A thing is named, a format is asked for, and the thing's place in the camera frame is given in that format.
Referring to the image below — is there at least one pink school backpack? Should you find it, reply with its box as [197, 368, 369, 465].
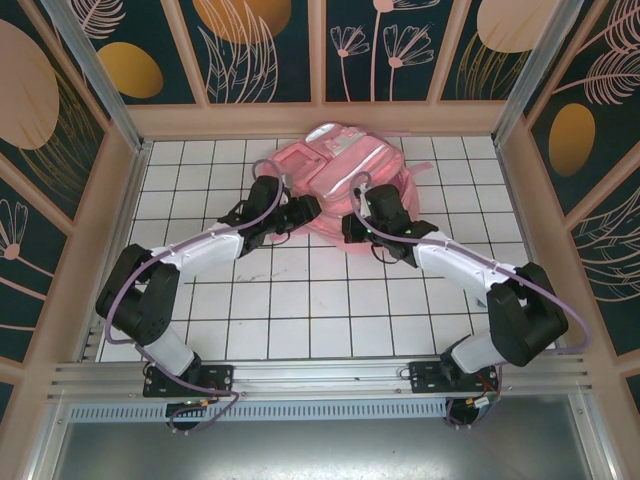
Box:
[269, 123, 436, 257]

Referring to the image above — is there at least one grey metal front panel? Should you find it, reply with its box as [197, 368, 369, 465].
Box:
[29, 394, 616, 480]

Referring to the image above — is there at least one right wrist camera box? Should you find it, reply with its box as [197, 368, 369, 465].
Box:
[351, 183, 374, 219]

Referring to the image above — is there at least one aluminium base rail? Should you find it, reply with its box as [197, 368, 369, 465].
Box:
[47, 353, 596, 402]

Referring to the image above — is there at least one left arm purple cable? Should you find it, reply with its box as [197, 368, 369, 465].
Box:
[102, 158, 294, 436]

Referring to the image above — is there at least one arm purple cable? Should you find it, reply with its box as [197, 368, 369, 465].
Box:
[102, 158, 294, 436]
[349, 172, 594, 431]

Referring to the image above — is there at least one aluminium frame post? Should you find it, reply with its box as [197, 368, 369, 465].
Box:
[492, 0, 586, 146]
[39, 0, 151, 151]

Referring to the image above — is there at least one grey slotted cable duct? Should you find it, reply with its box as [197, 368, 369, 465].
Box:
[67, 402, 449, 422]

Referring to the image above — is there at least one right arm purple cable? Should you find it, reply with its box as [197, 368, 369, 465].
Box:
[349, 172, 594, 431]

